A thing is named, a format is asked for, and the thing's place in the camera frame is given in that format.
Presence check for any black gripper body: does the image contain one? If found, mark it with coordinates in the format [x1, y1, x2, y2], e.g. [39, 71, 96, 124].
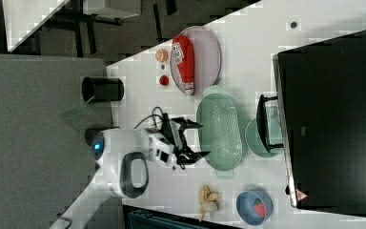
[161, 115, 187, 166]

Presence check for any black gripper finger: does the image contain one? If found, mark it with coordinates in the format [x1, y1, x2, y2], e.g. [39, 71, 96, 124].
[185, 152, 210, 162]
[183, 119, 202, 129]

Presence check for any mint green strainer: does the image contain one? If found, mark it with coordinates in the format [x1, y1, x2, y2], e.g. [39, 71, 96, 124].
[196, 86, 243, 179]

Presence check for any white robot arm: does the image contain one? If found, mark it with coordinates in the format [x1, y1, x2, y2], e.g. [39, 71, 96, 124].
[50, 114, 206, 229]

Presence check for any peeled banana toy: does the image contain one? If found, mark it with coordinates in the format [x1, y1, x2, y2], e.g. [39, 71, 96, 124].
[198, 184, 219, 221]

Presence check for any red strawberry toy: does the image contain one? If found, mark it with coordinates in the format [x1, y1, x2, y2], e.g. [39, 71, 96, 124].
[159, 75, 170, 87]

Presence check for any mint green cup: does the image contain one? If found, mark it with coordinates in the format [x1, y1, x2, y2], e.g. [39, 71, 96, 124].
[245, 106, 283, 157]

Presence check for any blue bowl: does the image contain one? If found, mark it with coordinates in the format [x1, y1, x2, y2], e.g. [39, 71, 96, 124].
[236, 189, 274, 226]

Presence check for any grey round plate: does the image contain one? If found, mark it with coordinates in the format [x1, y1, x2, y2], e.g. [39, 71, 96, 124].
[170, 26, 221, 95]

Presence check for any orange slice toy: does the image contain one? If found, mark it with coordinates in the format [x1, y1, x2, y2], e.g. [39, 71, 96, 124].
[155, 49, 169, 62]

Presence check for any red ketchup bottle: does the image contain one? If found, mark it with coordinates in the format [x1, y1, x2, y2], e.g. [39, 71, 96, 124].
[172, 35, 194, 95]

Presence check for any black pot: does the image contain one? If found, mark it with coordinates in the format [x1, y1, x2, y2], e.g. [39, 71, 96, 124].
[81, 77, 124, 102]

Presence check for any strawberry in blue bowl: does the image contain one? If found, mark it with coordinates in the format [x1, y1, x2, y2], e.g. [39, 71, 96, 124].
[254, 198, 266, 219]

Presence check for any green spatula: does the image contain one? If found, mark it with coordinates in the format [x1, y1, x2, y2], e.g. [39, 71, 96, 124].
[61, 96, 94, 119]

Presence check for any black silver toaster oven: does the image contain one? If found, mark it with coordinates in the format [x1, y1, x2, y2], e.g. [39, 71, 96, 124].
[273, 30, 366, 217]

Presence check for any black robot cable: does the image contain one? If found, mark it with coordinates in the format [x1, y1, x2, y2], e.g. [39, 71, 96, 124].
[133, 106, 170, 130]

